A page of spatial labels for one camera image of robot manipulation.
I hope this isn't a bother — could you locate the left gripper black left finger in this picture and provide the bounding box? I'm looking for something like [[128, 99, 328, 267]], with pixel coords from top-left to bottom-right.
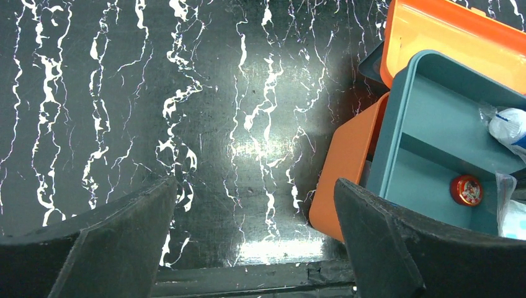
[[1, 176, 178, 297]]

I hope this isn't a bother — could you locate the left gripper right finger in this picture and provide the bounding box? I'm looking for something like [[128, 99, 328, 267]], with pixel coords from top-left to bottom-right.
[[334, 178, 525, 297]]

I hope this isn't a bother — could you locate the small red round cap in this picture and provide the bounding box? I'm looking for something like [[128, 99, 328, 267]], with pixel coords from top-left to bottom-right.
[[450, 175, 483, 207]]

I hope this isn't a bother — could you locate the teal bandage packet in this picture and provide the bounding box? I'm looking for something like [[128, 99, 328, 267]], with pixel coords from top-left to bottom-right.
[[496, 172, 525, 240]]

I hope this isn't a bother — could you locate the teal divided tray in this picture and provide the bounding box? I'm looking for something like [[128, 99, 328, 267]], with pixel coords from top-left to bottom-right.
[[367, 50, 525, 235]]

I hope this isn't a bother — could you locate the small blue capped bottle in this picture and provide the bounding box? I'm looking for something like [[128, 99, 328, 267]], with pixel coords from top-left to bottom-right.
[[479, 104, 525, 162]]

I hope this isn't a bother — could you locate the orange medicine box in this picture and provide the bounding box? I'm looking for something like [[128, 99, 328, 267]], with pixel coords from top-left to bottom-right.
[[309, 1, 525, 241]]

